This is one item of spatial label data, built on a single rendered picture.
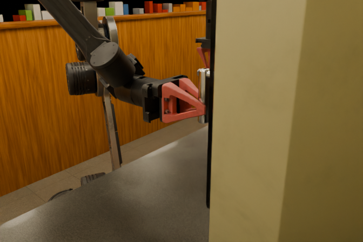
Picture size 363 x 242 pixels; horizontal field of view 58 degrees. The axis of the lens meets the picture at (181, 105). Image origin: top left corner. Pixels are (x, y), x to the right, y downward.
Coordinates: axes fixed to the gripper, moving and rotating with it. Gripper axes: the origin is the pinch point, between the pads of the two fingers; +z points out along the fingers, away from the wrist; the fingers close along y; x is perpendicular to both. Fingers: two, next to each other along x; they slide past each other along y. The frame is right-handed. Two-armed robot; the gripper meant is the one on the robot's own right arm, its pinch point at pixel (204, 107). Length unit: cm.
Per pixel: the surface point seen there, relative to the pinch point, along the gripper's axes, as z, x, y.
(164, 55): -191, 38, 187
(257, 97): 11.8, -5.3, -5.2
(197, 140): -20.5, 20.3, 24.1
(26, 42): -190, 12, 57
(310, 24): 16.9, -14.1, -4.7
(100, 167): -173, 113, 93
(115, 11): -241, -2, 172
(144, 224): -6.1, 20.4, -8.6
